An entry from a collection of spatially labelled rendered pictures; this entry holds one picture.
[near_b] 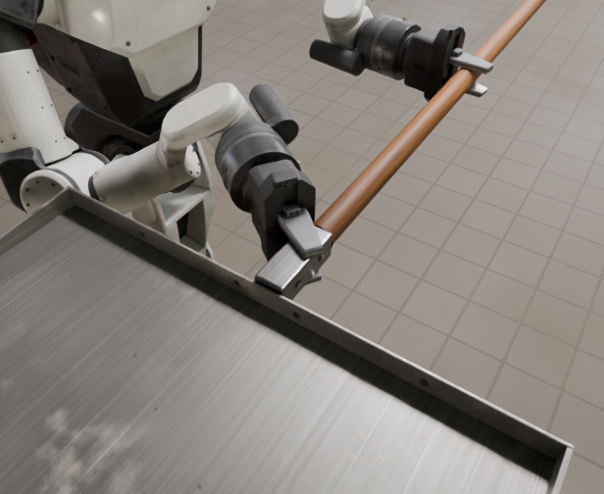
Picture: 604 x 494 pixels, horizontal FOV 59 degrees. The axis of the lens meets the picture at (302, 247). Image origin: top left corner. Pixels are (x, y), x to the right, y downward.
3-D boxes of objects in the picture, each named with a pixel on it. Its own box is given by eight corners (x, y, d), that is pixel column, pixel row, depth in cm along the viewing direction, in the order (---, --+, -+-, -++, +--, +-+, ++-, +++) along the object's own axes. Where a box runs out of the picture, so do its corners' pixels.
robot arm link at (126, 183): (174, 196, 69) (59, 250, 75) (197, 174, 79) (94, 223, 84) (129, 121, 66) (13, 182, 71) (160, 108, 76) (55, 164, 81)
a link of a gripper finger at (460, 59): (484, 75, 77) (446, 63, 80) (494, 68, 79) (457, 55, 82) (487, 65, 76) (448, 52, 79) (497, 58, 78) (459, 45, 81)
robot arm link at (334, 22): (366, 60, 92) (380, 1, 96) (355, 20, 84) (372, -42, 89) (329, 61, 94) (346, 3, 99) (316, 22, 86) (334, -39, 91)
